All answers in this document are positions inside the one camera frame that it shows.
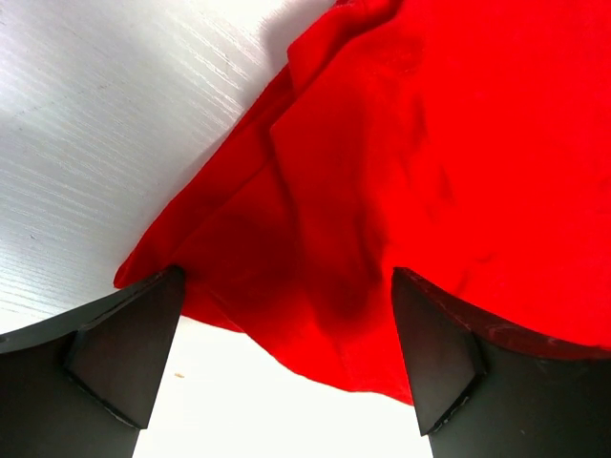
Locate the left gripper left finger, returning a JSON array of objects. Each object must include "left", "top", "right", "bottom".
[{"left": 1, "top": 268, "right": 185, "bottom": 458}]

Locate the red t shirt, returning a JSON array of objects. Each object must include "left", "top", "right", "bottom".
[{"left": 114, "top": 1, "right": 610, "bottom": 403}]

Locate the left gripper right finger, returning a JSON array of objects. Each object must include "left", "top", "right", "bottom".
[{"left": 391, "top": 268, "right": 610, "bottom": 457}]

